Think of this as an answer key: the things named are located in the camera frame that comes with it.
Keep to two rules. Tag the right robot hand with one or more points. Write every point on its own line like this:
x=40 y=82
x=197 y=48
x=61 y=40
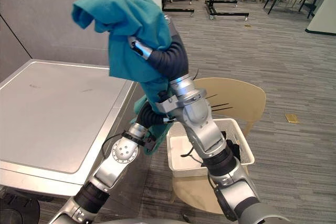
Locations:
x=170 y=60

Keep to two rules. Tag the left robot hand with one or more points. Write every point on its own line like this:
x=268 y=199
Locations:
x=148 y=115

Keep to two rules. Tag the teal cloth garment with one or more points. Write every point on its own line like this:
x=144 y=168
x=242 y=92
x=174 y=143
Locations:
x=126 y=11

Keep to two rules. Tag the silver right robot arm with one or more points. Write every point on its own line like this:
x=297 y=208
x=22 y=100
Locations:
x=207 y=134

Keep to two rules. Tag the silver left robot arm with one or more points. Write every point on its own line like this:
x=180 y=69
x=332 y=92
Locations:
x=115 y=166

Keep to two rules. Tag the white plastic laundry basket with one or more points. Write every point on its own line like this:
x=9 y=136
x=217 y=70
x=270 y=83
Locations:
x=183 y=155

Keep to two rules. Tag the silver washing machine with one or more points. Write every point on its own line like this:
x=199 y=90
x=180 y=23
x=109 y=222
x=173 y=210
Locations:
x=52 y=113

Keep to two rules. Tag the beige wooden chair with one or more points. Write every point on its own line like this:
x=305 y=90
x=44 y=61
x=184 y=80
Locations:
x=236 y=95

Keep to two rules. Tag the black garment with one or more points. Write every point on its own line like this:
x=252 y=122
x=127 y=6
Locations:
x=235 y=148

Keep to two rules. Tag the small gold floor plate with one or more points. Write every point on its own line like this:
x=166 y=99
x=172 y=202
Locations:
x=292 y=118

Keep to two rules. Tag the white partition panel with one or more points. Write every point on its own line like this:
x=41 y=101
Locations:
x=324 y=16

